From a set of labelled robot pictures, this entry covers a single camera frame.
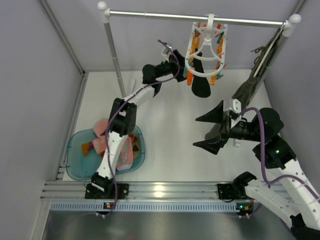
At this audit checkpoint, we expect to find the white garment hanger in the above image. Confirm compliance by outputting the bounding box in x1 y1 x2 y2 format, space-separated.
250 26 284 77

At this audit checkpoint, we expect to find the olive green hanging garment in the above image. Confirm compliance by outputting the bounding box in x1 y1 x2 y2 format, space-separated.
204 27 285 143

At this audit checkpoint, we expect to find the grey slotted cable duct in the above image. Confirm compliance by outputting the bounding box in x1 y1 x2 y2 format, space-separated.
50 201 251 213

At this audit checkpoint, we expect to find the orange clothes peg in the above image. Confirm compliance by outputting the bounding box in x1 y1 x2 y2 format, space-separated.
186 70 194 86

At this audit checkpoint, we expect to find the white clip hanger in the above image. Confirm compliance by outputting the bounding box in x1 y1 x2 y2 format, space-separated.
183 13 228 85

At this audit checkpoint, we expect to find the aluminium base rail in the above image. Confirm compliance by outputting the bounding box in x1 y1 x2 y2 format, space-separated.
40 178 231 202

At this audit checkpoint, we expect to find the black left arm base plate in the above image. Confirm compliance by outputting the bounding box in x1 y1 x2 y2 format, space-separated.
84 183 129 200

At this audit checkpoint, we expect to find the silver clothes rack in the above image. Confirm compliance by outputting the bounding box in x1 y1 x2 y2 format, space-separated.
97 0 307 109

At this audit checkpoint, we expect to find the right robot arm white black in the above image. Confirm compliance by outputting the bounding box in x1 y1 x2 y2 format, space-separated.
194 99 320 240

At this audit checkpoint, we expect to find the maroon purple orange sock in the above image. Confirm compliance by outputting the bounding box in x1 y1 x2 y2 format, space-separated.
81 142 94 157

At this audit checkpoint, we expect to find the pink patterned sock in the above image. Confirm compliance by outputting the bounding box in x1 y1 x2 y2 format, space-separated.
92 133 134 177
93 118 109 138

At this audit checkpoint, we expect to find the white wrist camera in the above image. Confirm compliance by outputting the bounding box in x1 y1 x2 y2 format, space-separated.
161 44 172 62
222 98 242 120

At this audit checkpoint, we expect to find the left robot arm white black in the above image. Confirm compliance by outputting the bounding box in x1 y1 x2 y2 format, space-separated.
89 49 186 198

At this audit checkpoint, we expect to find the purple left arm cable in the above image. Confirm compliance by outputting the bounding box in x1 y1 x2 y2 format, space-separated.
104 39 181 217

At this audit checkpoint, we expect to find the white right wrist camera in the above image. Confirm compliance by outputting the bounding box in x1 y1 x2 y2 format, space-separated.
222 98 242 120

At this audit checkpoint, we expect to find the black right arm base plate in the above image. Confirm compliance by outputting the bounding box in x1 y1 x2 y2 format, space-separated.
217 183 249 200

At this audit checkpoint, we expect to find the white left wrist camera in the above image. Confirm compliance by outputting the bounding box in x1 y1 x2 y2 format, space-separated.
161 44 172 62

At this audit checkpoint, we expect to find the teal plastic basin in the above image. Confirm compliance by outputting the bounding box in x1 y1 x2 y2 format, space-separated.
66 124 147 181

